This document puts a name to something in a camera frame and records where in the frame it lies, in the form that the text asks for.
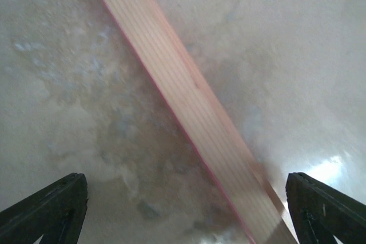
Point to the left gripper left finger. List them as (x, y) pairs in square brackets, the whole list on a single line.
[(55, 214)]

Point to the pink picture frame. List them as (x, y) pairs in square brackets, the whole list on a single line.
[(203, 119)]

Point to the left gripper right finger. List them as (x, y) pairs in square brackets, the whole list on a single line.
[(322, 214)]

